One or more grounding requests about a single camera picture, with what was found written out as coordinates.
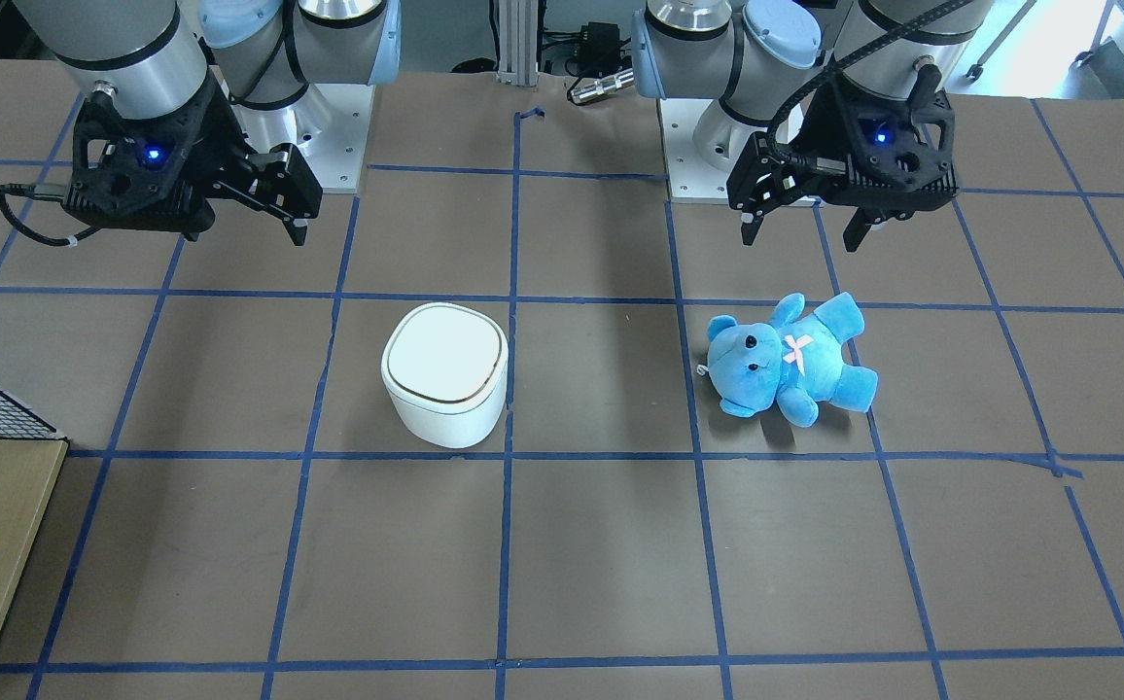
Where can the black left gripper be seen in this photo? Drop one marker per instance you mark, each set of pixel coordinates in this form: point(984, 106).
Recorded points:
point(808, 133)

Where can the white trash can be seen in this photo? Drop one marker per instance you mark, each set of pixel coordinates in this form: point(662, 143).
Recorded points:
point(445, 368)

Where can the blue teddy bear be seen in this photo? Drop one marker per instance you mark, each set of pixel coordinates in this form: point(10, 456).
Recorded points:
point(794, 360)

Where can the silver metal connector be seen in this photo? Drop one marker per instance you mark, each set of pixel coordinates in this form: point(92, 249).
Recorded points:
point(587, 91)

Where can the aluminium frame post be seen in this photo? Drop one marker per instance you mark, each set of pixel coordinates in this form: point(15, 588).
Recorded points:
point(518, 42)

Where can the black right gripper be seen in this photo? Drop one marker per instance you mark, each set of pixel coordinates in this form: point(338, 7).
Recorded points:
point(215, 139)

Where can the black power adapter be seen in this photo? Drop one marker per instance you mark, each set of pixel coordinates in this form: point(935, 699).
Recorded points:
point(599, 42)

